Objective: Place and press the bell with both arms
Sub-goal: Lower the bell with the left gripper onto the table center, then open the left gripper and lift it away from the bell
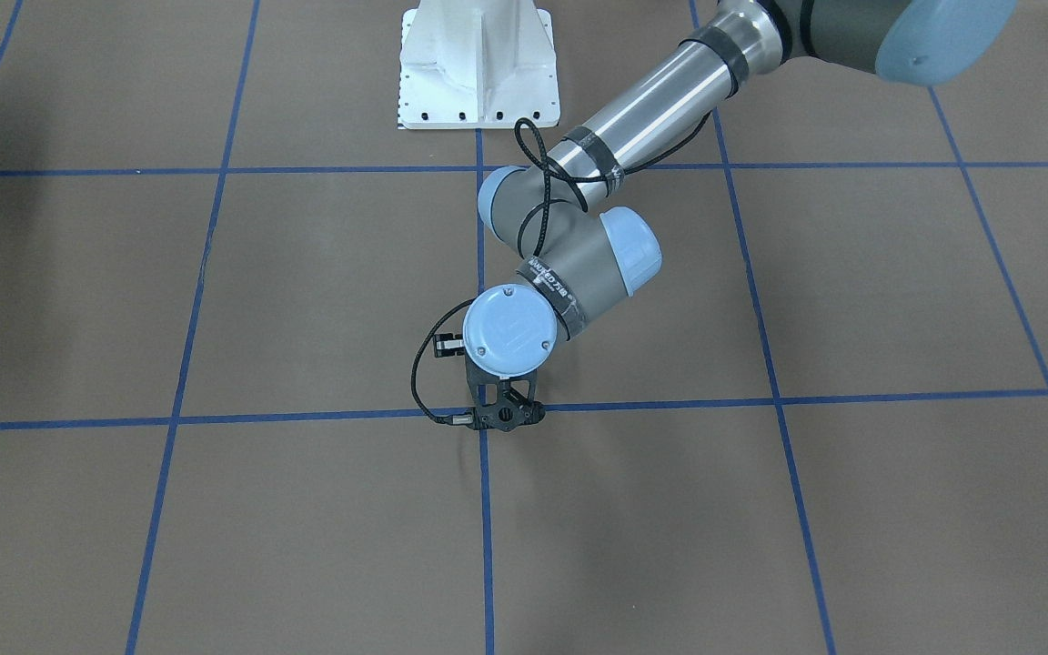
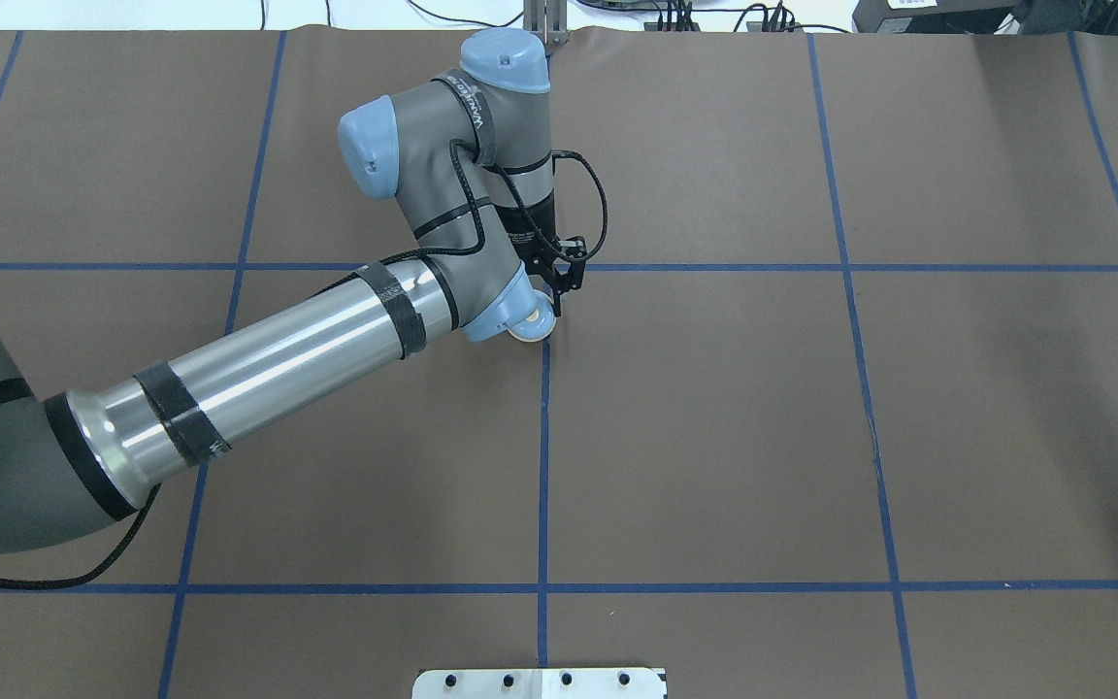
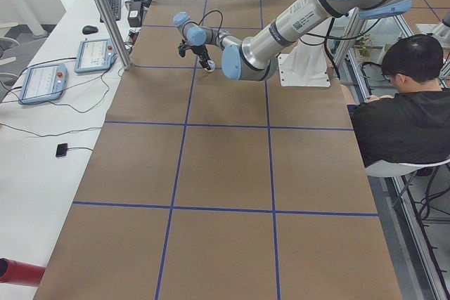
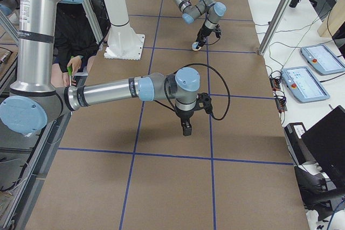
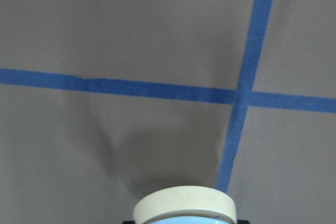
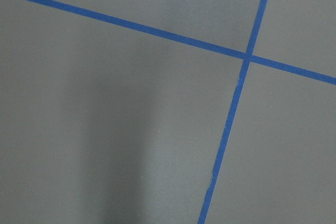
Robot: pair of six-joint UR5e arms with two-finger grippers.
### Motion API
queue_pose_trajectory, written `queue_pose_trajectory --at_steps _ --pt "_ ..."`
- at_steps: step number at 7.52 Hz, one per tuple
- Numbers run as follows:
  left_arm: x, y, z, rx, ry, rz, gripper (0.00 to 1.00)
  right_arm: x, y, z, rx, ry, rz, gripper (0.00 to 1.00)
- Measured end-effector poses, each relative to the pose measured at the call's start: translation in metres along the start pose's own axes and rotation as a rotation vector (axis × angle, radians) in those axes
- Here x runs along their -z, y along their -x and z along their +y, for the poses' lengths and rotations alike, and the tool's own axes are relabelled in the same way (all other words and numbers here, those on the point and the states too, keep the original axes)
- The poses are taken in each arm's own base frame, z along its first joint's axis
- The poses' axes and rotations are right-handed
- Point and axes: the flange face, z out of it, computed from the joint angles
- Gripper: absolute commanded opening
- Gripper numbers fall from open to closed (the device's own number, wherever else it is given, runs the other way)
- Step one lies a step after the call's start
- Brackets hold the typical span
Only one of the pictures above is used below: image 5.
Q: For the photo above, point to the blue bell with cream button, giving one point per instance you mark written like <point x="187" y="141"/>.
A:
<point x="185" y="201"/>

